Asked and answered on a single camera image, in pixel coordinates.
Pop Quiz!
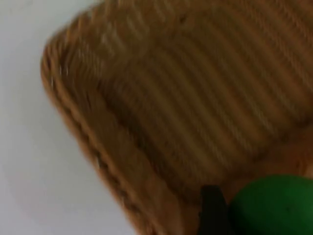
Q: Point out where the green ball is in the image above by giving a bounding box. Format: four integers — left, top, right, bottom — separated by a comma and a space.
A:
227, 174, 313, 235

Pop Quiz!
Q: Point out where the pale brown wicker basket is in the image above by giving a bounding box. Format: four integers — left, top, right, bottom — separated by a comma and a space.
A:
40, 0, 313, 235

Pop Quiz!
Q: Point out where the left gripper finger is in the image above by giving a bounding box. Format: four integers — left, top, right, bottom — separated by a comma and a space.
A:
197, 185, 236, 235

